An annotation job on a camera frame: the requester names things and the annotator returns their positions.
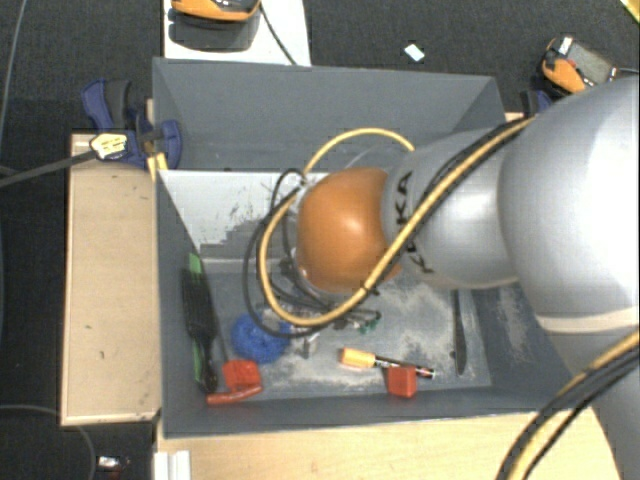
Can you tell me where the blue crumpled cloth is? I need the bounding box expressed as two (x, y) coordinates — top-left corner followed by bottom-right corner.
(230, 311), (293, 365)

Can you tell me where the black and green brush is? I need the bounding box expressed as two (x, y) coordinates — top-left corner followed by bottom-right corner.
(179, 251), (222, 395)

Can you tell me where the red cube block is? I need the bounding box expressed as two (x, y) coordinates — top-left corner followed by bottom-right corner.
(386, 364), (419, 400)

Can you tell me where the black thin flat stick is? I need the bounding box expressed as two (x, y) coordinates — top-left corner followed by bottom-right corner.
(451, 289), (469, 378)

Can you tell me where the pale wood board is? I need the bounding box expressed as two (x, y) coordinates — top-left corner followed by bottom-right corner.
(59, 132), (162, 427)

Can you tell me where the grey metal bin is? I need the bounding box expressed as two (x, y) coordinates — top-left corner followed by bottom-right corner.
(151, 56), (576, 439)

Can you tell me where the orange handled screwdriver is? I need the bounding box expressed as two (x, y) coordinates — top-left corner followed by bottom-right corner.
(338, 346), (437, 381)

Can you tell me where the red plastic handled tool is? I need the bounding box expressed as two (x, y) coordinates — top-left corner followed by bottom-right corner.
(205, 359), (265, 408)

